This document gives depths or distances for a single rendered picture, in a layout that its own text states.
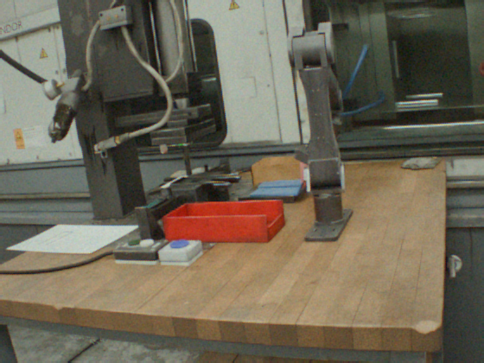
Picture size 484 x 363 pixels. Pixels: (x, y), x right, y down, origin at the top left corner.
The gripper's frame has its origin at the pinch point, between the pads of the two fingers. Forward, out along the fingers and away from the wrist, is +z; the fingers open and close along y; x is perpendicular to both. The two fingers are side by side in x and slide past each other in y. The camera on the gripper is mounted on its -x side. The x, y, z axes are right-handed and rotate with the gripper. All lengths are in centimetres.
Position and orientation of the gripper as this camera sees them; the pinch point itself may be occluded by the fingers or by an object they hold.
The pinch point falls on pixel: (302, 185)
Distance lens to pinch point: 141.4
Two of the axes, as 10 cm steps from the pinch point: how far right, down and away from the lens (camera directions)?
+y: -8.4, -4.6, 2.8
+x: -4.2, 2.3, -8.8
